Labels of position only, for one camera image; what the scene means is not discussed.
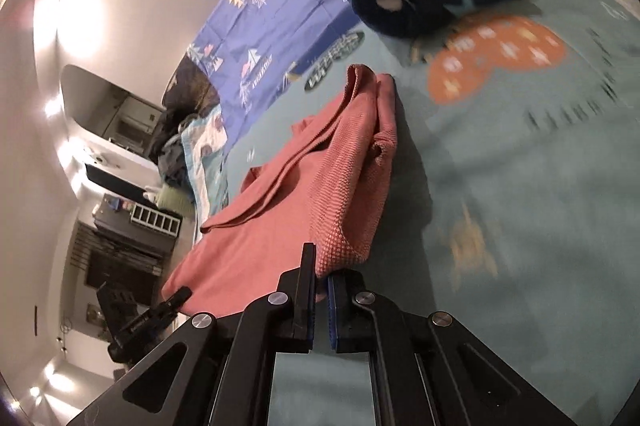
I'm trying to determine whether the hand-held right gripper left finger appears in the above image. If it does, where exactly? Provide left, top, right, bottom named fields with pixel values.
left=67, top=243, right=317, bottom=426

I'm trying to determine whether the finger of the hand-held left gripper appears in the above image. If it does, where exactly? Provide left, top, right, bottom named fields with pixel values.
left=161, top=287, right=193, bottom=322

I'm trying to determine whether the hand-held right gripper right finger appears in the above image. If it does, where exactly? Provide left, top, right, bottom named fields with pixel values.
left=327, top=270, right=576, bottom=426

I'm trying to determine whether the pink t-shirt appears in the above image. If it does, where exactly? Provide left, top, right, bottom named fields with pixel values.
left=161, top=63, right=398, bottom=322

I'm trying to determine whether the pile of dark clothes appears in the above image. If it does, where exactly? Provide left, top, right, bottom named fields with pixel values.
left=157, top=113, right=201, bottom=187

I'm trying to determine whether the dark cabinet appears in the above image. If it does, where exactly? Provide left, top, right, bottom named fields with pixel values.
left=70, top=201, right=173, bottom=291

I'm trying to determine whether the white shelf rack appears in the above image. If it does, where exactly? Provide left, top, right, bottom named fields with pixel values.
left=131, top=203, right=182, bottom=237

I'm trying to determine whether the small green cushion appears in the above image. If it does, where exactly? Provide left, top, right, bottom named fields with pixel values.
left=156, top=188, right=195, bottom=217

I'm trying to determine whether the pale cartoon quilt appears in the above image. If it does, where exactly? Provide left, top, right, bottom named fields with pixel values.
left=181, top=111, right=231, bottom=219

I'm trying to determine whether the dark leaf-print blanket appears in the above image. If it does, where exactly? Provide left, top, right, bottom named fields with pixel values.
left=162, top=56, right=221, bottom=121

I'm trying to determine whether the teal printed blanket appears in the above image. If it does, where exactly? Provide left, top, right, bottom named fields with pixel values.
left=200, top=0, right=640, bottom=426

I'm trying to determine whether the blue tree-print bed sheet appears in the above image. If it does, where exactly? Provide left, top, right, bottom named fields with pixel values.
left=186, top=0, right=531, bottom=151

